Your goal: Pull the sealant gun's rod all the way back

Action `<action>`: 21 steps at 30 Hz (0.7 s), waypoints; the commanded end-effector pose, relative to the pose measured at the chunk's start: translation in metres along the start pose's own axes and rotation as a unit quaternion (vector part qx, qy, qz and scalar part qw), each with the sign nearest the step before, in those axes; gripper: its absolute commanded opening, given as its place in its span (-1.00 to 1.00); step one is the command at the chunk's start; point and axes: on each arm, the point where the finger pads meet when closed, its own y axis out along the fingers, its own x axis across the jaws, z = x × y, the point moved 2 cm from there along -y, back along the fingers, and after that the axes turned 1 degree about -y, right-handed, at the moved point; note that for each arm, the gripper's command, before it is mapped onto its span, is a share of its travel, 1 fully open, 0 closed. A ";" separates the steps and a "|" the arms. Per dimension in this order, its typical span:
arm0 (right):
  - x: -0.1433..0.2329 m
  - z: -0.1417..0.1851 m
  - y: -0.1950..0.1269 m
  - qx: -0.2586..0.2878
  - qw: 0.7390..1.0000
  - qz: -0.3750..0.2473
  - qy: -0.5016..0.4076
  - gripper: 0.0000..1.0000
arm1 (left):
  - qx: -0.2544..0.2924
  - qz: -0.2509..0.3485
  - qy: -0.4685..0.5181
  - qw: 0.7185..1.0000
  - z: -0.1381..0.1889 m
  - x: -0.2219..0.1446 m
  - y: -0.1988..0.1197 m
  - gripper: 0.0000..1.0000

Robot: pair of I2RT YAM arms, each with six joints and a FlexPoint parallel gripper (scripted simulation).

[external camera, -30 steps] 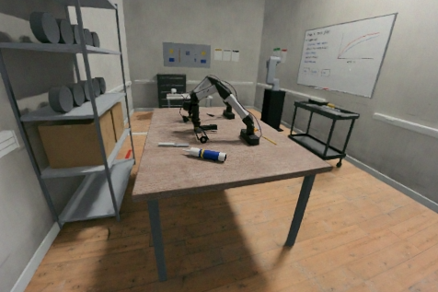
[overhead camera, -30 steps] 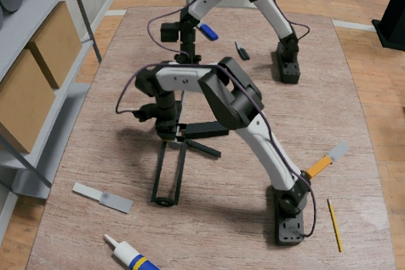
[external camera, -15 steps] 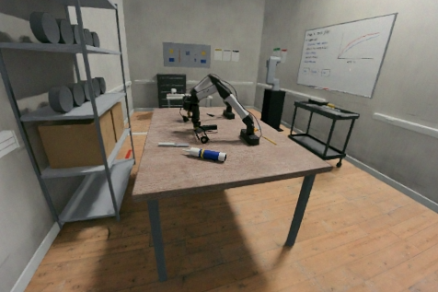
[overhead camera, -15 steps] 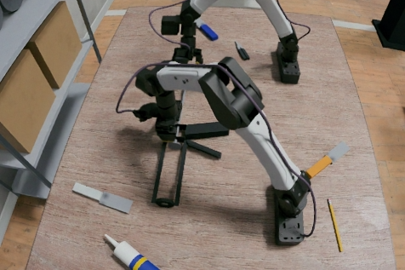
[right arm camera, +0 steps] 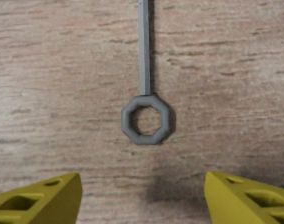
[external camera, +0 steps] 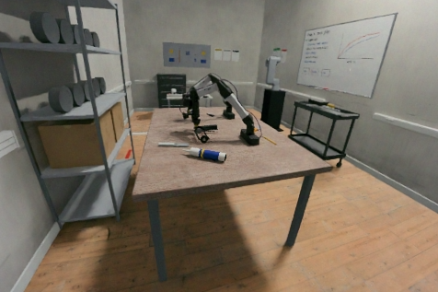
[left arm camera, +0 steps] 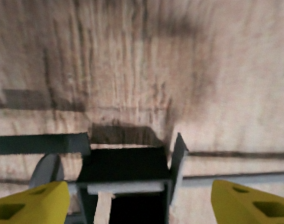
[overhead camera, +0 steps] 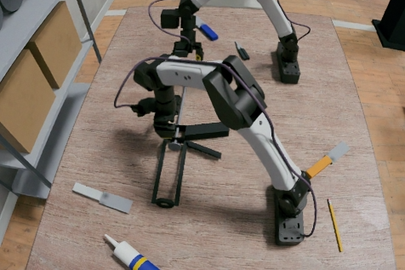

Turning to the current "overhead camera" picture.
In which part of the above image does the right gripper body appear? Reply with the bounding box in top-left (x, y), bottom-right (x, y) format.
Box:
top-left (171, 30), bottom-right (204, 61)

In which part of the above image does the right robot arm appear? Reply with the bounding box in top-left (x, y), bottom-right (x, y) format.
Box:
top-left (160, 0), bottom-right (300, 77)

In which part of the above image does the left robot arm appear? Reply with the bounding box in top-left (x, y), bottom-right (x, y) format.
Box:
top-left (131, 55), bottom-right (311, 243)

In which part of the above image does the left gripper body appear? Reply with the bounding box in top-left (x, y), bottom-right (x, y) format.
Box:
top-left (153, 95), bottom-right (181, 138)

